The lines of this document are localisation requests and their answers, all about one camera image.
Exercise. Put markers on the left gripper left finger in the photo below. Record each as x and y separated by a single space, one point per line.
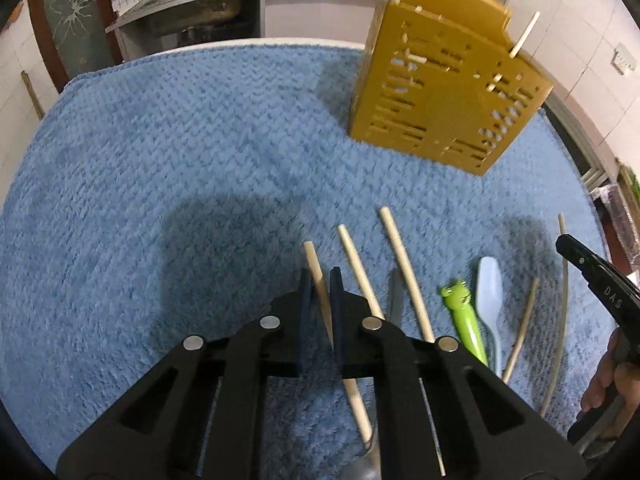
305 291

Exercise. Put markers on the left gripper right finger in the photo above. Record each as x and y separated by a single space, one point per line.
337 302

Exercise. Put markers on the long light wooden chopstick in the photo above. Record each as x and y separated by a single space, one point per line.
406 270

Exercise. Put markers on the thin brown wooden chopstick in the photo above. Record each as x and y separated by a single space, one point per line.
522 332

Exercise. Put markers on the green frog handled utensil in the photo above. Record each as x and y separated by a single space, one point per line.
458 300

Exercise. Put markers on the light blue plastic spoon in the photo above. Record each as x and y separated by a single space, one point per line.
489 300

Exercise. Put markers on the kitchen counter cabinet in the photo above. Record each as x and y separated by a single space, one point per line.
341 20

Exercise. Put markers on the person's right hand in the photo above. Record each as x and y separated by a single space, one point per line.
624 376

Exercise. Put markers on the thin curved pale chopstick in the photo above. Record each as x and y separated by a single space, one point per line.
559 341

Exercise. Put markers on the blue fluffy towel mat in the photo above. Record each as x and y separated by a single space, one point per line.
172 196

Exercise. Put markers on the yellow perforated utensil holder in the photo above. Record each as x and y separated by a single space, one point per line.
442 80

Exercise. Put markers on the chopstick in holder right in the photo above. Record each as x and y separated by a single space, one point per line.
524 35

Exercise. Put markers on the dark wooden door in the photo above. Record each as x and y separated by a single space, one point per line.
72 37

